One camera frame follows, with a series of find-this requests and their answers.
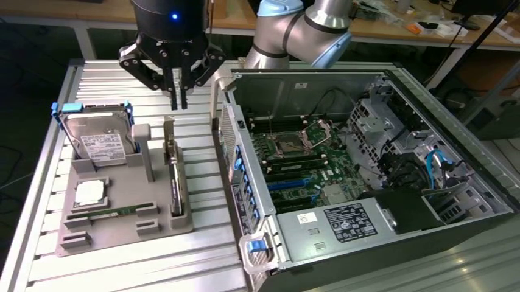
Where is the green RAM stick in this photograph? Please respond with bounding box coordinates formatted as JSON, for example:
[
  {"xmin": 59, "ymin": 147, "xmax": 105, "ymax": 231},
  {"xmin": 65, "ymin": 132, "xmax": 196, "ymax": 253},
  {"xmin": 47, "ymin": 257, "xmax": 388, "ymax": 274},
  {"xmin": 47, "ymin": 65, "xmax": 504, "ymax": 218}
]
[{"xmin": 71, "ymin": 206, "xmax": 142, "ymax": 217}]

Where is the open black PC case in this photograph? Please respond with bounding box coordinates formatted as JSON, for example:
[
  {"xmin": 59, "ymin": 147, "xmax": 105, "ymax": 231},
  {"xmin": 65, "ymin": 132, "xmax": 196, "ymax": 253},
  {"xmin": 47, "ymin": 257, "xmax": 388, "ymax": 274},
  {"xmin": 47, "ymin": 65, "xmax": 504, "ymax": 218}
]
[{"xmin": 209, "ymin": 62, "xmax": 520, "ymax": 292}]

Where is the blue plastic disk carrier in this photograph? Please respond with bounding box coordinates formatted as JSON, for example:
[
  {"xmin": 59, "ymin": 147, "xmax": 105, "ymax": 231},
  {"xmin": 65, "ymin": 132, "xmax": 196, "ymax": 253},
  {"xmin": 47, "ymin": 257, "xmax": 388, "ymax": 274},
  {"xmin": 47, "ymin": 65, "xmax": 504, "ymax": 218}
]
[{"xmin": 51, "ymin": 99, "xmax": 142, "ymax": 155}]

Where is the blue expansion slot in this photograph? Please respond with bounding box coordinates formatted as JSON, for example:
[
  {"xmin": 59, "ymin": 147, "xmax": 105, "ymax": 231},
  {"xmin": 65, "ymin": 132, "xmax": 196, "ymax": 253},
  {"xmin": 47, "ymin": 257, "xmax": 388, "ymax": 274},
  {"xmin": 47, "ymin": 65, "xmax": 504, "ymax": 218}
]
[{"xmin": 267, "ymin": 178, "xmax": 309, "ymax": 191}]

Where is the grey metal disk bay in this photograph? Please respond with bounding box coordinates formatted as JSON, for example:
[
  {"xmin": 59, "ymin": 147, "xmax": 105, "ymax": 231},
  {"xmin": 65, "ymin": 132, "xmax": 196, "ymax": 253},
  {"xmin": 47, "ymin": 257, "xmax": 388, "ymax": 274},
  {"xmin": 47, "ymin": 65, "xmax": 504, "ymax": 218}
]
[{"xmin": 348, "ymin": 97, "xmax": 414, "ymax": 183}]

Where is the grey plastic parts rack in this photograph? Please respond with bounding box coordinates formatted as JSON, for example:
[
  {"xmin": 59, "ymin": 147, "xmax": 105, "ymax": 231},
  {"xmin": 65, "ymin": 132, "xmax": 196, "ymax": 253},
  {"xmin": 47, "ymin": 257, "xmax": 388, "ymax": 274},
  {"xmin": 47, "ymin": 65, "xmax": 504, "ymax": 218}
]
[{"xmin": 55, "ymin": 123, "xmax": 194, "ymax": 258}]

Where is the CPU socket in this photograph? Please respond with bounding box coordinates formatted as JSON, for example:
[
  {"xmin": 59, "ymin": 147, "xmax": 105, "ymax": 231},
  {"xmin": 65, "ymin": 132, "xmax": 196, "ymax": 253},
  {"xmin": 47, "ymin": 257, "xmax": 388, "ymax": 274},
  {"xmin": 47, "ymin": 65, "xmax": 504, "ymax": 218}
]
[{"xmin": 273, "ymin": 133, "xmax": 315, "ymax": 158}]

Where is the black RAM stick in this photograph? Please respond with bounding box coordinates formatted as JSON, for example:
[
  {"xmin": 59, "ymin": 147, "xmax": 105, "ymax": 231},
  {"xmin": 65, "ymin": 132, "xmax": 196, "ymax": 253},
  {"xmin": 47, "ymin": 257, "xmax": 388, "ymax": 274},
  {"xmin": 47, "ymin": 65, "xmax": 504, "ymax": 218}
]
[{"xmin": 265, "ymin": 159, "xmax": 327, "ymax": 173}]

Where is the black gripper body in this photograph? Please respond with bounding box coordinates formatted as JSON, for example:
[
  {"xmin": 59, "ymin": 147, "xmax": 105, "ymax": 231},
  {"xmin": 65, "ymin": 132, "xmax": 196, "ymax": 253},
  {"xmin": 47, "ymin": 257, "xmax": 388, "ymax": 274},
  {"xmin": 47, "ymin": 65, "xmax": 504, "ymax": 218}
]
[{"xmin": 130, "ymin": 0, "xmax": 210, "ymax": 71}]

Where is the silver chipset heatsink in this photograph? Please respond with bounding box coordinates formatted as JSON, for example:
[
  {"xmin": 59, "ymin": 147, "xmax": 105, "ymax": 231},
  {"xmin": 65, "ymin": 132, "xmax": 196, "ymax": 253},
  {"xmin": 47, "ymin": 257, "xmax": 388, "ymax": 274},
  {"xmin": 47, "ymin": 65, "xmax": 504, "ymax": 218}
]
[{"xmin": 323, "ymin": 185, "xmax": 352, "ymax": 205}]

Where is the green Dell motherboard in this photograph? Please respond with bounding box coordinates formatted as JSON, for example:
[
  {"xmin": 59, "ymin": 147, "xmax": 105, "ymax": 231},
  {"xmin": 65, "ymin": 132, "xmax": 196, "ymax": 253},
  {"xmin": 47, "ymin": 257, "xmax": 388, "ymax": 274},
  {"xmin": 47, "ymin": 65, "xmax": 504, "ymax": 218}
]
[{"xmin": 248, "ymin": 117, "xmax": 394, "ymax": 214}]

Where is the silver case corner handle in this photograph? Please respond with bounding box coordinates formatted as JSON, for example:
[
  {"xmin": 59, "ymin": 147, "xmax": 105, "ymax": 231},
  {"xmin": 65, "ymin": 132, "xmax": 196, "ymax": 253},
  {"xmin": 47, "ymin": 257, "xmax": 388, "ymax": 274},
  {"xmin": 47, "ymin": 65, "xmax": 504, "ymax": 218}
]
[
  {"xmin": 238, "ymin": 233, "xmax": 279, "ymax": 274},
  {"xmin": 213, "ymin": 69, "xmax": 238, "ymax": 92}
]

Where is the black monitor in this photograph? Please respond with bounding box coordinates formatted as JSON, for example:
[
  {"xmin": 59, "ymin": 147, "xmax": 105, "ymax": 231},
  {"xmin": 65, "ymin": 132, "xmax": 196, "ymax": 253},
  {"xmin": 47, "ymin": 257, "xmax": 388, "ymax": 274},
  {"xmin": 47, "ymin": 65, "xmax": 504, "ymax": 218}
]
[{"xmin": 450, "ymin": 0, "xmax": 520, "ymax": 16}]

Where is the black plastic cable shroud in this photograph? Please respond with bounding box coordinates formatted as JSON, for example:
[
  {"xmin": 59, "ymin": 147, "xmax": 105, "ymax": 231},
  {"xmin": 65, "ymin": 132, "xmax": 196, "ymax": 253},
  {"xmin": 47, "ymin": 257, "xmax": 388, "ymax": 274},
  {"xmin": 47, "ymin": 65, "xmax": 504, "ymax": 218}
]
[{"xmin": 360, "ymin": 187, "xmax": 447, "ymax": 235}]

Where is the metal socket cover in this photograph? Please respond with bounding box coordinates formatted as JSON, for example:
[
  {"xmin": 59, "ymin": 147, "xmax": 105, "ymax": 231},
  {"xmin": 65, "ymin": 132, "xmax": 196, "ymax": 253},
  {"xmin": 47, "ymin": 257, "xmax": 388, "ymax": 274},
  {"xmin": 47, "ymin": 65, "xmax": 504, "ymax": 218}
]
[{"xmin": 300, "ymin": 119, "xmax": 343, "ymax": 150}]

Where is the silver CPU chip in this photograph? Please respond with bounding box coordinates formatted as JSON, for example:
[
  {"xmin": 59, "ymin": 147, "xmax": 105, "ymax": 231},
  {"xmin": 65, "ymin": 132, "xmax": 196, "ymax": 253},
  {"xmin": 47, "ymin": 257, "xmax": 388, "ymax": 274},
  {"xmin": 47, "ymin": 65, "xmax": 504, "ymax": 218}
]
[{"xmin": 74, "ymin": 181, "xmax": 110, "ymax": 205}]

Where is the Nvidia graphics card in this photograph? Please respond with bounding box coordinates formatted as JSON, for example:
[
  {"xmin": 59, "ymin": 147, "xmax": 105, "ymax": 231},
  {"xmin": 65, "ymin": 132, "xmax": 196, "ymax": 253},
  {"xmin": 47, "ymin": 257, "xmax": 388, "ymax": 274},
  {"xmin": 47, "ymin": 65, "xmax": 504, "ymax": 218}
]
[{"xmin": 162, "ymin": 116, "xmax": 188, "ymax": 218}]

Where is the silver hard disk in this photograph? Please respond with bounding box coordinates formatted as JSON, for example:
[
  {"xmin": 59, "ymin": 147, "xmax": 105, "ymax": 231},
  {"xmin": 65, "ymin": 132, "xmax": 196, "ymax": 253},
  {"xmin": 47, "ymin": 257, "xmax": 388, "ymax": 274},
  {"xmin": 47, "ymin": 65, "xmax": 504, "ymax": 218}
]
[{"xmin": 61, "ymin": 106, "xmax": 138, "ymax": 167}]

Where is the orange and white box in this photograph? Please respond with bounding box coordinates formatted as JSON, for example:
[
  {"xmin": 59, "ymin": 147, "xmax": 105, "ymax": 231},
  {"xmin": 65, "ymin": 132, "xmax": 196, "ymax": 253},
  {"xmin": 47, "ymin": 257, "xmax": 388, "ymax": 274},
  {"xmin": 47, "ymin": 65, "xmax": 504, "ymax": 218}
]
[{"xmin": 404, "ymin": 20, "xmax": 464, "ymax": 38}]

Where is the grey floor box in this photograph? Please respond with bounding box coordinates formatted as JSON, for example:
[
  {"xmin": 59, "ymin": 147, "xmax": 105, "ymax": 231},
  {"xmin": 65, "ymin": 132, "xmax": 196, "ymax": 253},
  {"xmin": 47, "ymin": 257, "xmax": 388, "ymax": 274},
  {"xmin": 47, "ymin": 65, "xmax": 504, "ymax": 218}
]
[{"xmin": 467, "ymin": 96, "xmax": 520, "ymax": 141}]

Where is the wooden desk white frame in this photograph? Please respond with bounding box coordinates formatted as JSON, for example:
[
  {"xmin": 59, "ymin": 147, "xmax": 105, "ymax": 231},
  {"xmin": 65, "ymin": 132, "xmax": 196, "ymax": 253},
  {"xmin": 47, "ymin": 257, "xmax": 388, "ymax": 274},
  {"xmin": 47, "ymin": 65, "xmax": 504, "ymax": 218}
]
[
  {"xmin": 348, "ymin": 0, "xmax": 520, "ymax": 89},
  {"xmin": 0, "ymin": 0, "xmax": 261, "ymax": 60}
]

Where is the blue SATA wire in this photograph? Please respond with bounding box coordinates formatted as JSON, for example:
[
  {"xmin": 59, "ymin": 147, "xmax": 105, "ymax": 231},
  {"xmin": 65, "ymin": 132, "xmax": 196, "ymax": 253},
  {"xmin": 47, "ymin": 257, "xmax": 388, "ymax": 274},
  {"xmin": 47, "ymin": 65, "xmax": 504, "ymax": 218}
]
[{"xmin": 424, "ymin": 148, "xmax": 450, "ymax": 192}]

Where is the grey power supply unit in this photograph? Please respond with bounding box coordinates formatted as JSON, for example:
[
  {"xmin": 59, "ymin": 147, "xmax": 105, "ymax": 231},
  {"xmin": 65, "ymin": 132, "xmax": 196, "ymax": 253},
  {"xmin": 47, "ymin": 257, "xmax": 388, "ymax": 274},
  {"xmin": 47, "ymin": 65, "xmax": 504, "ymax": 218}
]
[{"xmin": 276, "ymin": 194, "xmax": 402, "ymax": 263}]

